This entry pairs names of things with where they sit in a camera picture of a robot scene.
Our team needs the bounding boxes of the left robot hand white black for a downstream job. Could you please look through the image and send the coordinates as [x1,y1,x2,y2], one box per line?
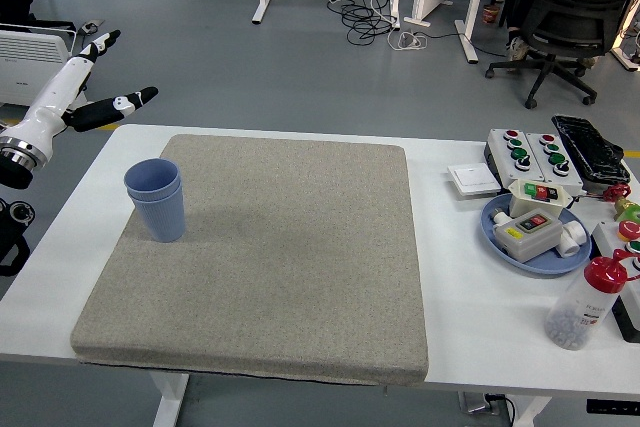
[1,30,160,159]

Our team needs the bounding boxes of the blue ribbed cup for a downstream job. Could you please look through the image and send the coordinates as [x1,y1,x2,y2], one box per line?
[123,158,182,198]
[127,181,187,244]

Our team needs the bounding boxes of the black chair base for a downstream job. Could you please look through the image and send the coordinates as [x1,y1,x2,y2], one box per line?
[0,14,76,33]

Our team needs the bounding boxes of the grey-brown mat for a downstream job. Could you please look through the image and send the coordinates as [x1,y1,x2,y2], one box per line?
[69,134,430,388]

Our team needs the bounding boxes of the white table leg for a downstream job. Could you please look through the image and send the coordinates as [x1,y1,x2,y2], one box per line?
[152,371,191,427]
[509,394,554,427]

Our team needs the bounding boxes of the white four-button control box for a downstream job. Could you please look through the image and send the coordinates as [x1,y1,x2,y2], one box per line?
[487,128,546,183]
[524,132,585,196]

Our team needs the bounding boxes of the grey power socket box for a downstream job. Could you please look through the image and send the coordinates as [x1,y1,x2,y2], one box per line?
[459,390,511,416]

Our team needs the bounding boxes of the blue plate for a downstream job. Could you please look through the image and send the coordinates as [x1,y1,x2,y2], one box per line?
[480,195,593,276]

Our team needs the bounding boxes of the black office chair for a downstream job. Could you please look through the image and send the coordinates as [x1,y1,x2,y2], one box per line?
[484,0,640,111]

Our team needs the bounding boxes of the white pipe fitting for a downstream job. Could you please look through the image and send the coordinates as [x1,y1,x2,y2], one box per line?
[555,220,587,258]

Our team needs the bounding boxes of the black plastic tray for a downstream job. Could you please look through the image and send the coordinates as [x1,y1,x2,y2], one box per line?
[551,114,632,183]

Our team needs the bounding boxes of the clear bottle red cap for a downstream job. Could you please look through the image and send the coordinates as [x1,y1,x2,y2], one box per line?
[543,249,630,351]

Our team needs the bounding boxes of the black table control panel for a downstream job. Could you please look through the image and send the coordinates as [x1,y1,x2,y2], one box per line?
[585,399,640,414]

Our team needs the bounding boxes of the white panel heater with handle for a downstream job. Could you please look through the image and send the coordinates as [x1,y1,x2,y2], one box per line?
[0,21,96,127]

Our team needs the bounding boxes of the white wall switch plate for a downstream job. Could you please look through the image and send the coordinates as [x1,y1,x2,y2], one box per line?
[446,162,502,198]

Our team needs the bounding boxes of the beige switch box green red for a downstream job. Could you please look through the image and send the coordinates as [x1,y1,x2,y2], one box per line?
[508,178,575,221]

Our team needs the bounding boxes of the grey switch box black red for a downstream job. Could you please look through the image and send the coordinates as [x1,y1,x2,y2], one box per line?
[493,210,565,264]

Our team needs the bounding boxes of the brass valve red handle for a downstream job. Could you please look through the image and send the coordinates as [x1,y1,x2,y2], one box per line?
[602,184,640,223]

